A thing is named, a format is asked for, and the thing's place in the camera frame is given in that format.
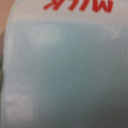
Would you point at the light blue milk carton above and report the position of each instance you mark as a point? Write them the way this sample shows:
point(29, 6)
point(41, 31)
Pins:
point(65, 64)

